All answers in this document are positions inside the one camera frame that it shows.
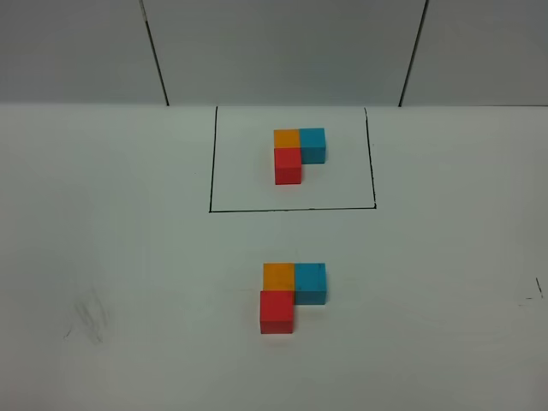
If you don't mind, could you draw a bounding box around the red template block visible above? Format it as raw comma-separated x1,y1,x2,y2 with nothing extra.
274,147,302,185

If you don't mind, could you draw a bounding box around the orange template block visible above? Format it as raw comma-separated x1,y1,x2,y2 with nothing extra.
274,129,301,149

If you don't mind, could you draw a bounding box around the blue template block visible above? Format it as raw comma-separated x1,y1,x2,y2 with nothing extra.
299,128,326,164

